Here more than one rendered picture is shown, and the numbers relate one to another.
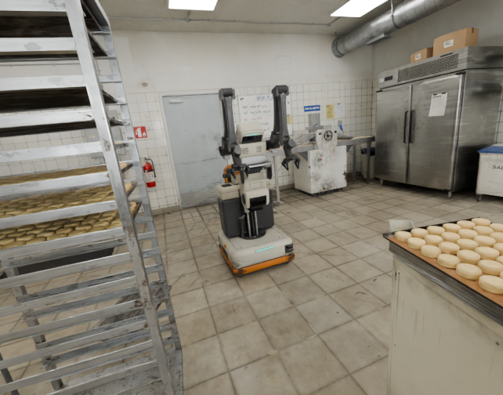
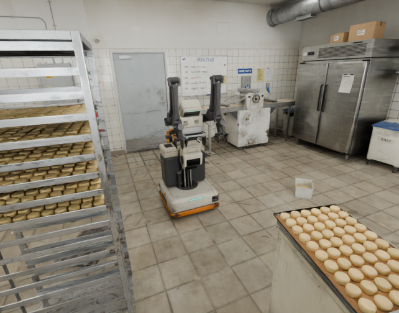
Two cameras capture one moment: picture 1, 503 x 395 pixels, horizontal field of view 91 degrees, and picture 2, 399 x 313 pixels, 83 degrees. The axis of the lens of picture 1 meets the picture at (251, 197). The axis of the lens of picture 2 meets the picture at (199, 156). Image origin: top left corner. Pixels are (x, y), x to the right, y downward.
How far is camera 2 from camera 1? 0.42 m
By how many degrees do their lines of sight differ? 7
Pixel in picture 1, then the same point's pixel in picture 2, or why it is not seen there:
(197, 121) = (143, 77)
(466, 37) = (375, 29)
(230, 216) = (170, 171)
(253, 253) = (187, 202)
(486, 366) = (314, 297)
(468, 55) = (374, 46)
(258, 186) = (194, 150)
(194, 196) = (138, 142)
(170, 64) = (120, 23)
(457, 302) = (305, 262)
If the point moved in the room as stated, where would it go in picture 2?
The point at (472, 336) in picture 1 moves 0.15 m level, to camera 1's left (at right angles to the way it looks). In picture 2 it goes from (309, 281) to (277, 284)
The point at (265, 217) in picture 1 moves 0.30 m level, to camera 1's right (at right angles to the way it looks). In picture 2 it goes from (198, 172) to (221, 171)
